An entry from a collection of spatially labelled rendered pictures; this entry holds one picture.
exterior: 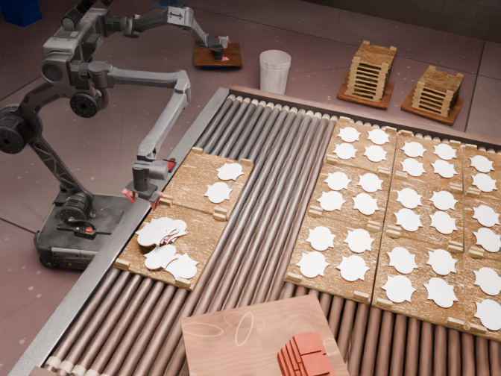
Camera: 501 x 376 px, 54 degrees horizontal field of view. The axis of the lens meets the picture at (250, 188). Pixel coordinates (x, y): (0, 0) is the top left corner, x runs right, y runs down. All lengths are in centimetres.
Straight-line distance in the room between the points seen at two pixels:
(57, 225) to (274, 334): 191
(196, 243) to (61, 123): 276
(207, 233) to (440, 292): 100
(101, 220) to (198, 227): 118
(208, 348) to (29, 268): 196
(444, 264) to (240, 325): 95
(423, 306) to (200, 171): 121
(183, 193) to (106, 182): 164
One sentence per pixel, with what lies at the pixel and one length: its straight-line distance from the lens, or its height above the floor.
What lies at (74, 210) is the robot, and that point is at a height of 41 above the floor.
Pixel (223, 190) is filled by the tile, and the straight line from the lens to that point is 237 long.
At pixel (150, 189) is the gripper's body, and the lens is 189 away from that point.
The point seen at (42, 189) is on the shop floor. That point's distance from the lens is 400.
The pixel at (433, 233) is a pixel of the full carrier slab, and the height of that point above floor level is 94.
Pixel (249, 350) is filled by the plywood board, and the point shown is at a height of 104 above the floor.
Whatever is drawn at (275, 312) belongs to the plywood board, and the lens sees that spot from 181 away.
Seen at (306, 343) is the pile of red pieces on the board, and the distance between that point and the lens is 160.
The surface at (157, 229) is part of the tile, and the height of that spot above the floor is 100.
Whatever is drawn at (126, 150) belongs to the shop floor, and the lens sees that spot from 423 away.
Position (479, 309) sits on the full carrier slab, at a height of 95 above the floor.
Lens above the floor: 252
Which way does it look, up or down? 41 degrees down
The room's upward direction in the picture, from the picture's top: 4 degrees clockwise
